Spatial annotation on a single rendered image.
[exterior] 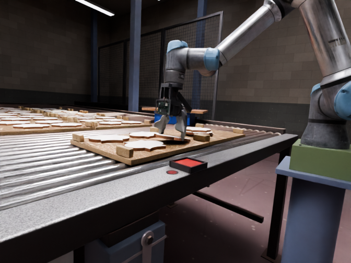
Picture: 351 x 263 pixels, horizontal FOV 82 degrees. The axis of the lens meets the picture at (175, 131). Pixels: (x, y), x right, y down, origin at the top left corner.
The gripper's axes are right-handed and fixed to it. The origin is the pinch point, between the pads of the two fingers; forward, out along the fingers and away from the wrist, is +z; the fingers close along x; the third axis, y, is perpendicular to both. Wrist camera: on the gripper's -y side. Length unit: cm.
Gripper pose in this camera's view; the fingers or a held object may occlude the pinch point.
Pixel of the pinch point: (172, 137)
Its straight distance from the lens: 79.2
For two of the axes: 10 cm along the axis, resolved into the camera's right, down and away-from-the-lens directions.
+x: 7.8, 1.2, -6.1
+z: -1.0, 9.9, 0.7
